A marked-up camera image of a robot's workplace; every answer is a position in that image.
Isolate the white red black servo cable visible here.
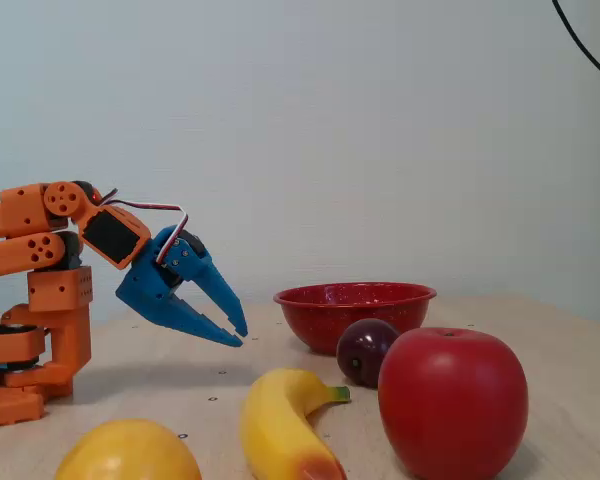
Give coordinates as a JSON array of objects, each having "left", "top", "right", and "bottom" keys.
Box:
[{"left": 97, "top": 188, "right": 190, "bottom": 264}]

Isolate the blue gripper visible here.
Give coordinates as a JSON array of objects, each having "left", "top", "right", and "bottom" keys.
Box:
[{"left": 115, "top": 224, "right": 250, "bottom": 348}]

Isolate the yellow toy banana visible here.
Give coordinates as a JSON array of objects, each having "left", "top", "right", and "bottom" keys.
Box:
[{"left": 238, "top": 368, "right": 352, "bottom": 480}]

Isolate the dark purple toy plum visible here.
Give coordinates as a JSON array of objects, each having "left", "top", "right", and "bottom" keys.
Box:
[{"left": 335, "top": 318, "right": 401, "bottom": 390}]

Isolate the red speckled bowl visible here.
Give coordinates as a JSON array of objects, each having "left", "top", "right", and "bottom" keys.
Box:
[{"left": 273, "top": 282, "right": 438, "bottom": 356}]

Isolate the red toy apple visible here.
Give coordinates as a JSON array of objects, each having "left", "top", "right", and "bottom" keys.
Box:
[{"left": 377, "top": 327, "right": 530, "bottom": 480}]

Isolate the yellow round toy fruit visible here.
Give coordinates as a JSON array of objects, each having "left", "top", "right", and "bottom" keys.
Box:
[{"left": 53, "top": 418, "right": 203, "bottom": 480}]

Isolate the thin black cable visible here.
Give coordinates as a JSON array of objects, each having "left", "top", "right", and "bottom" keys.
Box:
[{"left": 551, "top": 0, "right": 600, "bottom": 89}]

